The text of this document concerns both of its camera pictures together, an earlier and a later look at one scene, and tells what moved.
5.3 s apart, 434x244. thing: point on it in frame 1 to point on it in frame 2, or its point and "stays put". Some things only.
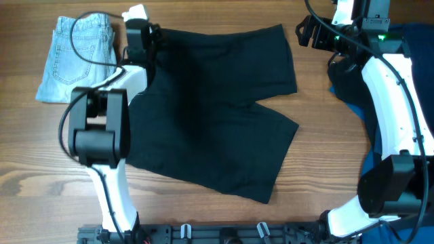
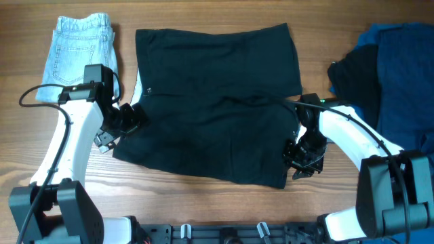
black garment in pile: (344, 72) stays put
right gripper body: (327, 37) to (306, 152)
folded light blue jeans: (94, 41) stays put
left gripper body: (157, 40) to (125, 120)
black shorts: (199, 116) stays put
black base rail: (207, 233) stays put
